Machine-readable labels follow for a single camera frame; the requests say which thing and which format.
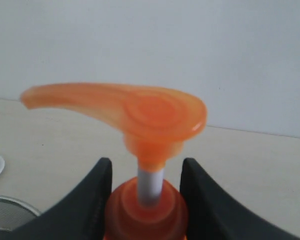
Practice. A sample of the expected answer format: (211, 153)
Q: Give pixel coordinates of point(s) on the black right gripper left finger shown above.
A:
(78, 216)

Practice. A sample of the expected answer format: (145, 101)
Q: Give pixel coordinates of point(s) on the orange dish soap pump bottle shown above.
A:
(155, 123)

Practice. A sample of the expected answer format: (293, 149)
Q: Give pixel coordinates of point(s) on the steel mesh strainer basket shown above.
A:
(15, 213)

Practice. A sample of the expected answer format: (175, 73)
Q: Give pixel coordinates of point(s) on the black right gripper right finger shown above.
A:
(213, 214)

